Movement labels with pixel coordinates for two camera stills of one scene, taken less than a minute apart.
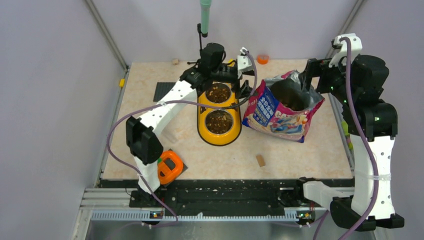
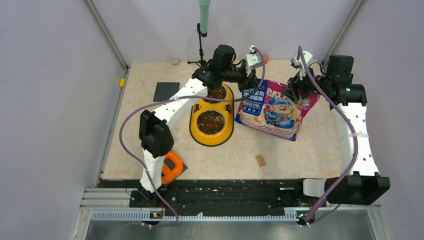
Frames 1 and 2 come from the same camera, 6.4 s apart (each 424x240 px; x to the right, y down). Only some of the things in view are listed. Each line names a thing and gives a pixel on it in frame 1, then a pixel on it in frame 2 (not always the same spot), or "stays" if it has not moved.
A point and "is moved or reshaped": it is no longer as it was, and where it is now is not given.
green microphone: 205,6 stays
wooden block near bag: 261,160 stays
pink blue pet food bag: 279,106 is moved or reshaped
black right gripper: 311,71 -> 298,86
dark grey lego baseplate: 162,89 stays
